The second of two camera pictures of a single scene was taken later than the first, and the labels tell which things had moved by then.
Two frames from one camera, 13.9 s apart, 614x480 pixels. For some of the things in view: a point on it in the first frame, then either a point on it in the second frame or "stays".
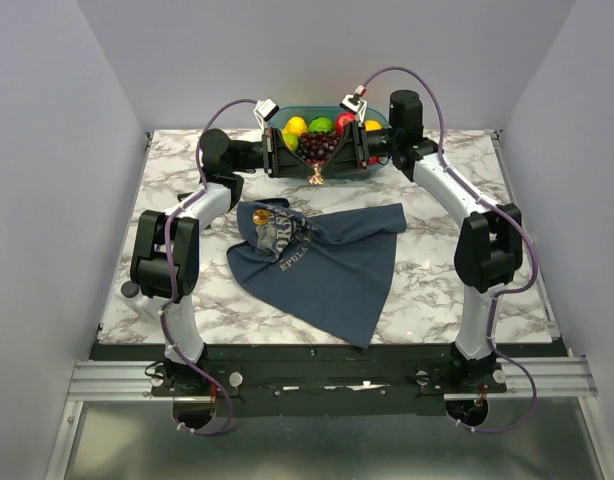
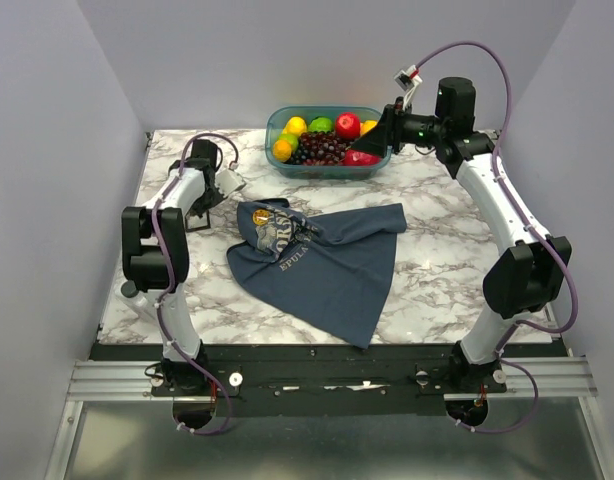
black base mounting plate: x=326 y=380 stays
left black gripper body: x=270 y=151 -> x=205 y=201
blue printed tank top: x=334 y=270 stays
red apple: x=342 y=119 stays
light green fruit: x=291 y=141 stays
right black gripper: x=352 y=154 -> x=388 y=132
